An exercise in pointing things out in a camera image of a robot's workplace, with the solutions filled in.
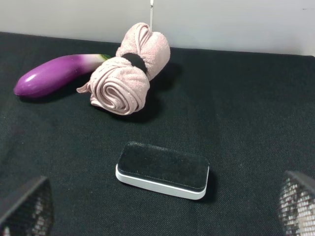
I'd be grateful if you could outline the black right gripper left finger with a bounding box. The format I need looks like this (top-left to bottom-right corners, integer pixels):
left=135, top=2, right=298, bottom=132
left=0, top=176, right=54, bottom=236

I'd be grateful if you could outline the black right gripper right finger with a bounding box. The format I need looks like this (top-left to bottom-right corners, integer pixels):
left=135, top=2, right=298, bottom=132
left=278, top=171, right=315, bottom=236

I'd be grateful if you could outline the purple toy eggplant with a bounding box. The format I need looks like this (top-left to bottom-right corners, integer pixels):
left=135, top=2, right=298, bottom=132
left=13, top=54, right=111, bottom=98

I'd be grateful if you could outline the black table cloth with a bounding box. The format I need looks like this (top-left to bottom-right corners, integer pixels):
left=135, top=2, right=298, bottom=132
left=0, top=33, right=315, bottom=236

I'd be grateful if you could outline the black white board eraser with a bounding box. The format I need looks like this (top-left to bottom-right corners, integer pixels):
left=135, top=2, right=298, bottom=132
left=115, top=142, right=210, bottom=200

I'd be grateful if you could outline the pink rolled towel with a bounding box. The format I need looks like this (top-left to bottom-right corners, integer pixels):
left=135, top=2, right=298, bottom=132
left=77, top=23, right=170, bottom=116

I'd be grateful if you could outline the black hair tie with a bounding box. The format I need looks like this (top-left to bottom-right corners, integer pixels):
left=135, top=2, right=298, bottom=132
left=122, top=52, right=148, bottom=72

